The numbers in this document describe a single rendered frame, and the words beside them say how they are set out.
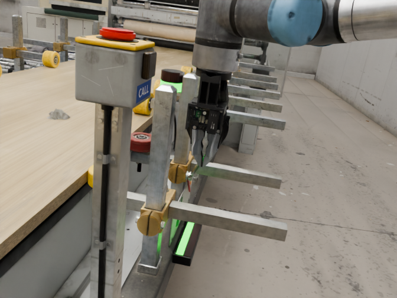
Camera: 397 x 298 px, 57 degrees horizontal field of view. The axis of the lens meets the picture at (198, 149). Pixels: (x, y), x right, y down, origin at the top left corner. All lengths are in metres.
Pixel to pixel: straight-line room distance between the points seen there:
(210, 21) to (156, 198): 0.36
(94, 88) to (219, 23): 0.32
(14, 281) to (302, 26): 0.66
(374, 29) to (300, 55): 9.29
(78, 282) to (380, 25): 0.83
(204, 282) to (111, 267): 1.44
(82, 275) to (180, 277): 1.03
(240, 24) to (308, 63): 9.40
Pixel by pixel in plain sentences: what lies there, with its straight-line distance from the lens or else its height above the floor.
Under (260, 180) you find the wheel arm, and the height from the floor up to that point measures 0.85.
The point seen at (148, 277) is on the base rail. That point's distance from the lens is 0.87.
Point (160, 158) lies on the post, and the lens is 0.73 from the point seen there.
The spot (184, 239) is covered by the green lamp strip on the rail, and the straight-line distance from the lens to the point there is 0.99.
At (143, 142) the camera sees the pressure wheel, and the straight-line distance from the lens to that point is 1.03.
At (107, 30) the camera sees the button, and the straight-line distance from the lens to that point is 0.43.
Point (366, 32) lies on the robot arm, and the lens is 0.70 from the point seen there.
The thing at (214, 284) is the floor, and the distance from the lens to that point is 1.96.
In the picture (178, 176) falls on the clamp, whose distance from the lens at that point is 0.98.
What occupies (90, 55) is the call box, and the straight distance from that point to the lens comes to 0.42.
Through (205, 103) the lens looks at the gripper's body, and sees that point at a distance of 0.69.
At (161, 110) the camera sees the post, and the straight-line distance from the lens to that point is 0.70.
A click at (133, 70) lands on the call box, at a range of 0.40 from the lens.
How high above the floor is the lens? 1.26
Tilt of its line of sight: 20 degrees down
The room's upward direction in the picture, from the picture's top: 8 degrees clockwise
